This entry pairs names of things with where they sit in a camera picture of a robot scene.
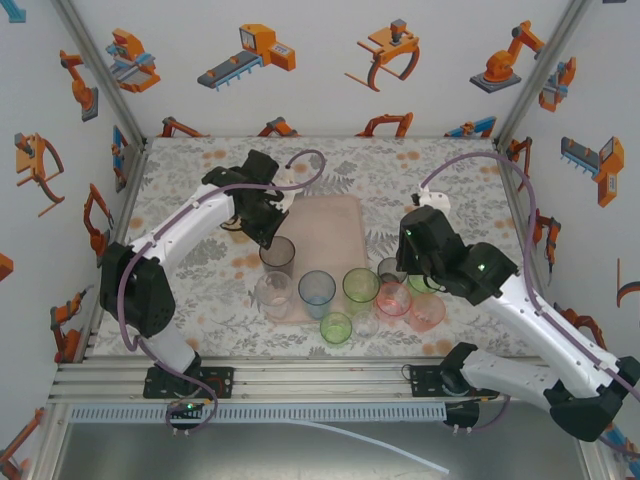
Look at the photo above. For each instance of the small salmon plastic glass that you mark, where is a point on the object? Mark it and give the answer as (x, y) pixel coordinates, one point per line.
(427, 312)

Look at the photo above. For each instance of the aluminium corner post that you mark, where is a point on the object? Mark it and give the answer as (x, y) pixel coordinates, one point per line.
(540, 70)
(104, 75)

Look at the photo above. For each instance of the tall blue plastic glass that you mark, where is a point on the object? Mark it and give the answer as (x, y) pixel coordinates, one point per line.
(316, 292)

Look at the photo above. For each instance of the small red plastic glass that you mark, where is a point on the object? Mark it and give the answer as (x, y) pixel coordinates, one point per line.
(393, 300)

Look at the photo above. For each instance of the tall green plastic glass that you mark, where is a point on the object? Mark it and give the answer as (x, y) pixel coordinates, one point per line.
(361, 285)

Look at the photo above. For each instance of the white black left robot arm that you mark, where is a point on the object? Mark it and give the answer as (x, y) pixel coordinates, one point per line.
(170, 230)

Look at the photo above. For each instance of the aluminium right side rail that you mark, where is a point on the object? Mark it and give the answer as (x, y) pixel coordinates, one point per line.
(521, 210)

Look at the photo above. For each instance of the beige pink rectangular tray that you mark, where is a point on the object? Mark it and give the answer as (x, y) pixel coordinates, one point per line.
(325, 230)

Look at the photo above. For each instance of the aluminium right corner post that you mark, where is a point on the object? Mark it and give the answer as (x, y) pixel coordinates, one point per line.
(540, 70)

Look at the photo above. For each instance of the black right controller board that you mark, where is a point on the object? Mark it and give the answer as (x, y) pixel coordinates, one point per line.
(462, 412)

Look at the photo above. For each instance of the small green plastic glass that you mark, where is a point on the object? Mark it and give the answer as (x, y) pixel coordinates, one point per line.
(416, 286)
(336, 329)

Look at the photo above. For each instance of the floral fern print tablecloth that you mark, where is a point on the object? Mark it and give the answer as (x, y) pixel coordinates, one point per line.
(390, 170)

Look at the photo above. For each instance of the aluminium front frame rail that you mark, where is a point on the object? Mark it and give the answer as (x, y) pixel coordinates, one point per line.
(325, 380)

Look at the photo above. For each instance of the small clear plastic glass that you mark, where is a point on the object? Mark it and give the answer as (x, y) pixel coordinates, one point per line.
(365, 326)

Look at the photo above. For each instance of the black controller board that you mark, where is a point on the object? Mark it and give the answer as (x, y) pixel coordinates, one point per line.
(462, 412)
(187, 406)

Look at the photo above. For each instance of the aluminium left corner post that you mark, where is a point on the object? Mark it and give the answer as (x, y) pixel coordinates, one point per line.
(104, 75)

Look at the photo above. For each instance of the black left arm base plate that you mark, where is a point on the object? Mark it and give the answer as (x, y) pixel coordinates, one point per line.
(220, 382)

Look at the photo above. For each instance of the small grey plastic glass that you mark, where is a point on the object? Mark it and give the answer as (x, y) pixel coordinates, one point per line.
(387, 270)

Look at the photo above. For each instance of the tall clear plastic glass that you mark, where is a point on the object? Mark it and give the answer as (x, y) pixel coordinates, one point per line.
(274, 295)

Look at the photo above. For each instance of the tall grey plastic glass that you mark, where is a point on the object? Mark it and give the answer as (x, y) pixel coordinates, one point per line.
(278, 257)

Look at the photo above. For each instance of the black left controller board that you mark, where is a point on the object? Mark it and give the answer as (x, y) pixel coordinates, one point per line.
(187, 406)

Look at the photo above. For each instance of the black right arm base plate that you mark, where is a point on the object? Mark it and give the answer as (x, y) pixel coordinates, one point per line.
(425, 382)

